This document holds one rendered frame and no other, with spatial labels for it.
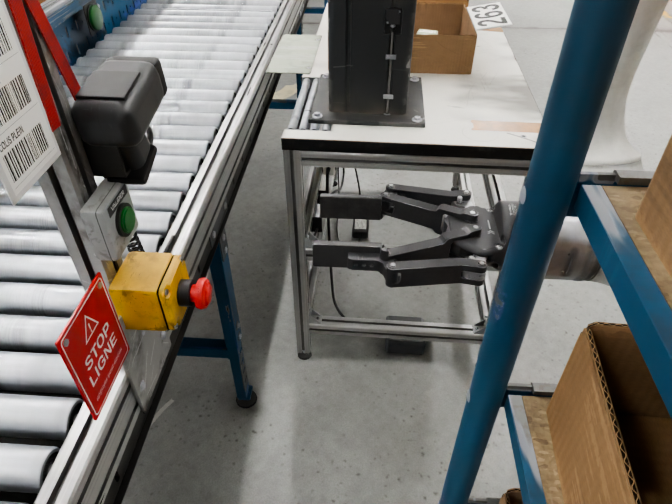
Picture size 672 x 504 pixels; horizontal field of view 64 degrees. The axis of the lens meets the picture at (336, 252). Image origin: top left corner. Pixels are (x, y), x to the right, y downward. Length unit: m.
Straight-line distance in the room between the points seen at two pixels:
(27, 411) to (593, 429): 0.62
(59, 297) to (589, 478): 0.73
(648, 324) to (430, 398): 1.37
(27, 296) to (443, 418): 1.09
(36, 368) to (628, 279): 0.70
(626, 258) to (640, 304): 0.03
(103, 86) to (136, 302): 0.24
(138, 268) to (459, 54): 1.07
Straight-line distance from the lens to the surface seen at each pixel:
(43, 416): 0.75
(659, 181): 0.30
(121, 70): 0.63
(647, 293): 0.27
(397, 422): 1.55
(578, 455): 0.40
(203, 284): 0.67
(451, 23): 1.77
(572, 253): 0.58
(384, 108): 1.25
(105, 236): 0.62
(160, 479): 1.53
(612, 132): 0.74
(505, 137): 1.23
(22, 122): 0.53
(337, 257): 0.55
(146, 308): 0.67
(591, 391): 0.38
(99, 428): 0.71
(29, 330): 0.86
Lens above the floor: 1.31
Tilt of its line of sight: 40 degrees down
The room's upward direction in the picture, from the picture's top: straight up
